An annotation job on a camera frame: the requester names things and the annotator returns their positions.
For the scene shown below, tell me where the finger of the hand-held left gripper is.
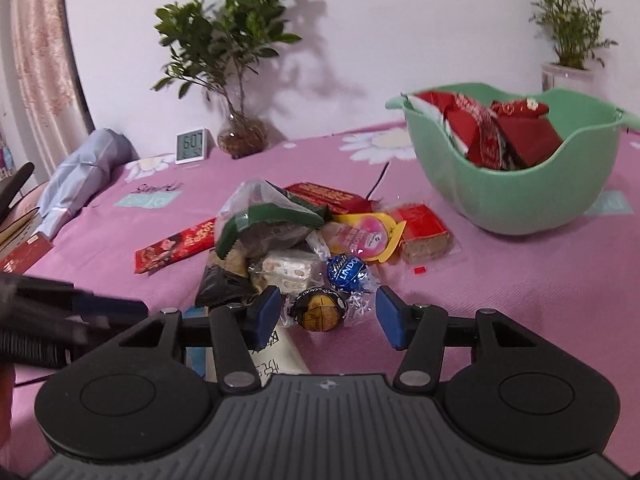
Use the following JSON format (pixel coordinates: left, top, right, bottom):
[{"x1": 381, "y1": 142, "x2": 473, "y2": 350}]
[
  {"x1": 0, "y1": 307, "x2": 112, "y2": 346},
  {"x1": 0, "y1": 274, "x2": 149, "y2": 321}
]

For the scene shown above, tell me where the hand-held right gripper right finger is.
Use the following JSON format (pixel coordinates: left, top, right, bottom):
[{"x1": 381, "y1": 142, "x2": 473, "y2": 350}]
[{"x1": 375, "y1": 285, "x2": 541, "y2": 397}]

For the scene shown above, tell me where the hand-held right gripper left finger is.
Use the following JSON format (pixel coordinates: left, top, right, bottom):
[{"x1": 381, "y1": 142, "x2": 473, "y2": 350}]
[{"x1": 117, "y1": 285, "x2": 283, "y2": 395}]

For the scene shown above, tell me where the gold black chocolate ball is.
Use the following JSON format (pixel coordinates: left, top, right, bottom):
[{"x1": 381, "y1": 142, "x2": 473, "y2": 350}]
[{"x1": 287, "y1": 287, "x2": 348, "y2": 333}]

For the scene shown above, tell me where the green and clear snack bag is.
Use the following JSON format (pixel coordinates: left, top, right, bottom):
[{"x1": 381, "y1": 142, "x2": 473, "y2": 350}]
[{"x1": 215, "y1": 179, "x2": 328, "y2": 266}]

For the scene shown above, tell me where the green plastic bowl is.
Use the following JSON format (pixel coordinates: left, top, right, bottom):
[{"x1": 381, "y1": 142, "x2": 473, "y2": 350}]
[{"x1": 385, "y1": 82, "x2": 640, "y2": 236}]

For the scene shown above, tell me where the red and white snack bag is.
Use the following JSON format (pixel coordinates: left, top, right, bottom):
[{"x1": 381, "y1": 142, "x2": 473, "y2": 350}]
[{"x1": 410, "y1": 91, "x2": 503, "y2": 170}]

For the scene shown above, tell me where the dark red long packet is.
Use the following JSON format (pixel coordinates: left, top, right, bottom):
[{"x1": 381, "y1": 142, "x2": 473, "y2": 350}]
[{"x1": 490, "y1": 99, "x2": 565, "y2": 170}]

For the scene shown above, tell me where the nougat candy clear wrapper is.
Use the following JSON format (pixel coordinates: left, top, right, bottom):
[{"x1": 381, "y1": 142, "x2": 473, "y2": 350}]
[{"x1": 248, "y1": 249, "x2": 323, "y2": 293}]

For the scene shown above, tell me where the black snack packet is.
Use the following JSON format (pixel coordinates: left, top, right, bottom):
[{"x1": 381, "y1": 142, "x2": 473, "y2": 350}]
[{"x1": 194, "y1": 264, "x2": 257, "y2": 307}]

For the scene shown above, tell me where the blue foil chocolate ball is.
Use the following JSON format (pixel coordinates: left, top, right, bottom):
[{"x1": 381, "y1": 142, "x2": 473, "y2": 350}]
[{"x1": 325, "y1": 255, "x2": 381, "y2": 293}]

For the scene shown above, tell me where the red box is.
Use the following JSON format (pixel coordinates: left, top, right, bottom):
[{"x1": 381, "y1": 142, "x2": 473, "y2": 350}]
[{"x1": 0, "y1": 232, "x2": 54, "y2": 275}]

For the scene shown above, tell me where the red candy packet with figures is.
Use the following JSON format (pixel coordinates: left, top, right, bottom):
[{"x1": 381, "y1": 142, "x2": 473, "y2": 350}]
[{"x1": 134, "y1": 217, "x2": 218, "y2": 275}]

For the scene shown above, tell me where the yellow pink snack packet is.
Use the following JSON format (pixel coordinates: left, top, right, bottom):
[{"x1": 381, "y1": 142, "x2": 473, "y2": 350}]
[{"x1": 320, "y1": 211, "x2": 407, "y2": 264}]

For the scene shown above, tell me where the tan wooden board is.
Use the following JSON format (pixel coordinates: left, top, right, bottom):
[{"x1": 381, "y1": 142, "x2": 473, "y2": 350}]
[{"x1": 0, "y1": 205, "x2": 43, "y2": 253}]

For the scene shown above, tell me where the pink floral bedsheet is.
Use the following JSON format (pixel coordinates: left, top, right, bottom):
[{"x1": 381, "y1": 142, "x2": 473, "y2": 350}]
[{"x1": 0, "y1": 120, "x2": 640, "y2": 476}]

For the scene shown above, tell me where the red wafer bar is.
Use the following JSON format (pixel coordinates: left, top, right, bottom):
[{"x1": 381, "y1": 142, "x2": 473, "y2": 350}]
[{"x1": 284, "y1": 182, "x2": 378, "y2": 214}]

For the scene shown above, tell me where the blue-grey cloth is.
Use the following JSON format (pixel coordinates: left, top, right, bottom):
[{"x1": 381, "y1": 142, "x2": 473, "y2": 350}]
[{"x1": 37, "y1": 128, "x2": 138, "y2": 238}]

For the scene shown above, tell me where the dark curved bar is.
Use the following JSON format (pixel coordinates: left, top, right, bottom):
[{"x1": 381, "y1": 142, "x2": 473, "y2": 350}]
[{"x1": 0, "y1": 161, "x2": 36, "y2": 211}]

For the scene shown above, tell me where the white digital clock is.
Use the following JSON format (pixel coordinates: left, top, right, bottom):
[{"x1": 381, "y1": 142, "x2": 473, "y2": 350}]
[{"x1": 175, "y1": 127, "x2": 211, "y2": 165}]

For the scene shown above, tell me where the leafy plant in glass vase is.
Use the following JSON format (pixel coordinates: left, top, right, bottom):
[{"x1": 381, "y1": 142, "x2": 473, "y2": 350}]
[{"x1": 152, "y1": 0, "x2": 303, "y2": 158}]

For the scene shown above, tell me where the pink patterned curtain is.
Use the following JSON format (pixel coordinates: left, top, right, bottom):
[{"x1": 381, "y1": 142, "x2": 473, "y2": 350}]
[{"x1": 10, "y1": 0, "x2": 96, "y2": 181}]

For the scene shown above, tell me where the thin plant in white pot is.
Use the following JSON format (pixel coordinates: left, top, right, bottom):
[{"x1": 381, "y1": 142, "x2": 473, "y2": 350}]
[{"x1": 525, "y1": 0, "x2": 618, "y2": 96}]

